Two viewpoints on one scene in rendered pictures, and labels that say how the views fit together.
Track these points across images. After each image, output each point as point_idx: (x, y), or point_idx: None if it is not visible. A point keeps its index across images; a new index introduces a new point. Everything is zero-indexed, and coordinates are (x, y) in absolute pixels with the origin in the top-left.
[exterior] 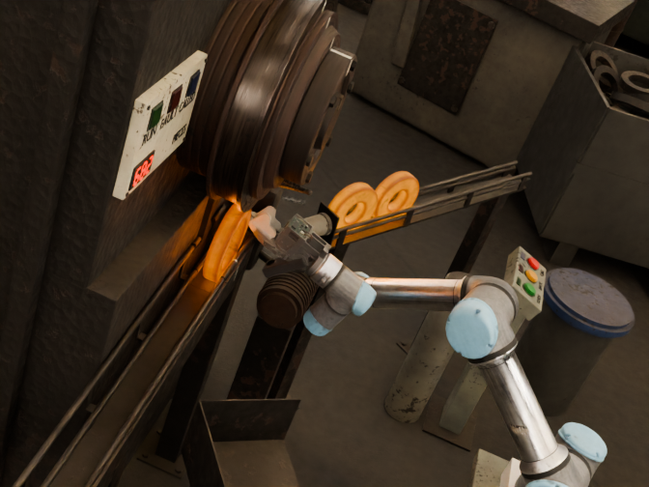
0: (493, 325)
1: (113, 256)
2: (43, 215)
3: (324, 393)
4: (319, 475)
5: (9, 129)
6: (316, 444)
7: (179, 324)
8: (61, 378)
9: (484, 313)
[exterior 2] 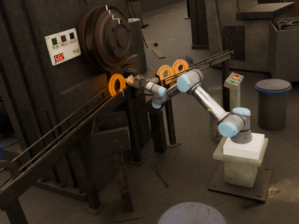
0: (187, 78)
1: (68, 86)
2: (40, 76)
3: (191, 139)
4: (185, 159)
5: (29, 58)
6: (185, 151)
7: None
8: (66, 122)
9: (183, 76)
